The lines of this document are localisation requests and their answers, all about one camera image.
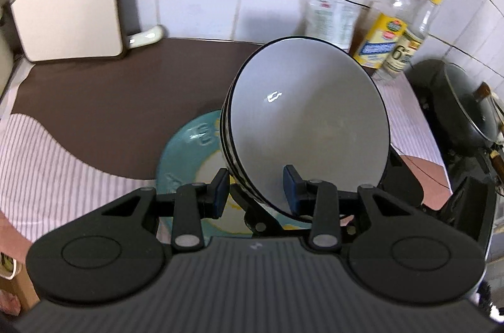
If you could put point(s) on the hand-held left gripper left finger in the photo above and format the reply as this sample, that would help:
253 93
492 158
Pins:
222 195

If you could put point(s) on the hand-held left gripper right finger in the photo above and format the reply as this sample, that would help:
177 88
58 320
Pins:
290 191

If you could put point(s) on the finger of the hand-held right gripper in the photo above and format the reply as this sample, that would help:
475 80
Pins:
256 215
405 179

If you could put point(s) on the blue fried egg print plate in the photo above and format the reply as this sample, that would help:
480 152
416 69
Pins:
185 152

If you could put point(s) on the black rimmed white bowl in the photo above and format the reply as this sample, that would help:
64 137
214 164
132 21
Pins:
307 112

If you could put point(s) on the dark wok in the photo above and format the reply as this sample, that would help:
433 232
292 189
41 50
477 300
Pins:
429 92

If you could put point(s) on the glass wok lid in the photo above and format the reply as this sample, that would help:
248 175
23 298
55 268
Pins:
468 100

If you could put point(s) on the clear vinegar bottle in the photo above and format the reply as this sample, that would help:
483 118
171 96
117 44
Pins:
401 53

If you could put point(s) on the yellow label oil bottle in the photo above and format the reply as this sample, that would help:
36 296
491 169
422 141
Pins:
380 37

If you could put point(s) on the striped tablecloth with brown patch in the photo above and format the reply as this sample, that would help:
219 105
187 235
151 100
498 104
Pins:
59 159

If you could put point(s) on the white plastic packet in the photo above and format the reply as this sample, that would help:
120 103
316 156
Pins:
330 20

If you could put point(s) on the cardboard box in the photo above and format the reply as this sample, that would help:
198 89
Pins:
21 289

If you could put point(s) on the white rice cooker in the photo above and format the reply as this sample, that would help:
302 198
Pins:
4 57

